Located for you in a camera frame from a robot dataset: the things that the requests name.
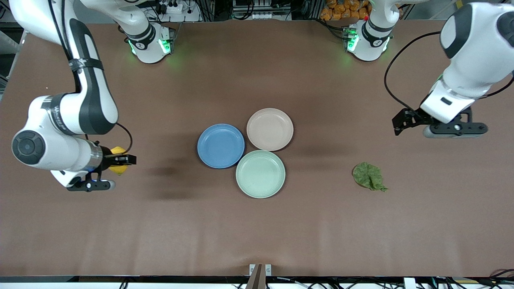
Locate white power strip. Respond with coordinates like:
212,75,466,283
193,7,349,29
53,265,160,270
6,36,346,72
155,0,185,14

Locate green lettuce leaf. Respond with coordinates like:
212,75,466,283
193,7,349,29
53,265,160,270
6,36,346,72
352,161,389,192

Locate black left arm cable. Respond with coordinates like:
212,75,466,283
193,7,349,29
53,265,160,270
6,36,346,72
383,31,444,111

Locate beige plate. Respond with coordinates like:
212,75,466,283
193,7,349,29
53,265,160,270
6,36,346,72
247,108,294,152

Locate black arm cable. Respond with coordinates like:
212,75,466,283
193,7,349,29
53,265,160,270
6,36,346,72
383,31,444,111
116,122,134,155

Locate brown table cover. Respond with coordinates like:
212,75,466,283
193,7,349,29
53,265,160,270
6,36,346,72
0,20,514,277

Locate grey mounting post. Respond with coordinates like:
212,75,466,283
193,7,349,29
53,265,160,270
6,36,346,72
246,264,263,289

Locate orange snack bags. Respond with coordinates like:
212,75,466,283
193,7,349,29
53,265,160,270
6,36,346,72
320,0,372,21

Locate light green plate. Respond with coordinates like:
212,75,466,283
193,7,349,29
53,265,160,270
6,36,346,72
236,150,286,199

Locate blue plate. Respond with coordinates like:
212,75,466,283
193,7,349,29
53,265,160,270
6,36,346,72
197,124,245,169

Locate yellow lemon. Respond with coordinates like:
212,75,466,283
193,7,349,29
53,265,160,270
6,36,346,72
109,146,129,175

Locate white equipment box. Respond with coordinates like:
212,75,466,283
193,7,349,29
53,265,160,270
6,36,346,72
232,0,294,20

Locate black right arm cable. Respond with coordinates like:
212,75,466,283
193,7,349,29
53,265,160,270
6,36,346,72
116,122,134,155

